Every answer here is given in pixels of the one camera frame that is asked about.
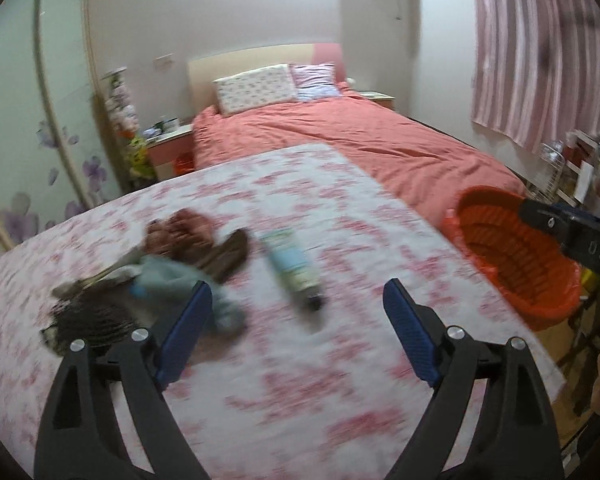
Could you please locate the white floral pillow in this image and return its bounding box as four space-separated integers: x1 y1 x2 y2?
213 64 299 116

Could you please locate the far side nightstand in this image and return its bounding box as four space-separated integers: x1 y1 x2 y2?
360 91 396 110

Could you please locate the pink white nightstand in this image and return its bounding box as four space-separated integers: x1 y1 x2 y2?
147 125 195 181

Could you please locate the brown red scrunchie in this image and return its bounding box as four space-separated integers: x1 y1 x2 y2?
143 208 215 263

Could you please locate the coral red duvet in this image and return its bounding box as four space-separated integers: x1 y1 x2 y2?
193 86 524 226

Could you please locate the grey green sock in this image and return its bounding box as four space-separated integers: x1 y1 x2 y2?
130 255 247 337

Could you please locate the floral sliding wardrobe door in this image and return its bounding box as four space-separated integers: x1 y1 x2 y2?
0 0 123 256

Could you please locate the white yellow snack wrapper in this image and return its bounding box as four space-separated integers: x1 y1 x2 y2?
50 248 144 301

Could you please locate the pink striped curtain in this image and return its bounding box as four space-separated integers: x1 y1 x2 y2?
471 0 600 152

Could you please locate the cluttered side shelf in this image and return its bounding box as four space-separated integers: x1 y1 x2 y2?
527 130 600 217

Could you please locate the blue floral cream tube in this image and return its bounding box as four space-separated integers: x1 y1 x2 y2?
259 229 325 312

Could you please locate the black white crochet pouch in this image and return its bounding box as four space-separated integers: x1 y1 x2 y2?
41 285 150 356

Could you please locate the pink floral bed sheet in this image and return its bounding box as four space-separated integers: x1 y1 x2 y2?
0 144 565 479

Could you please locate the pink striped pillow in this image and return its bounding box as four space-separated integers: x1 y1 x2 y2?
289 63 341 102

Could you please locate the orange plastic trash basket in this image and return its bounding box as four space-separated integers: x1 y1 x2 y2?
440 186 581 330

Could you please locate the beige pink headboard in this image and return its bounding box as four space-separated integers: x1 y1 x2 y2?
187 42 347 114

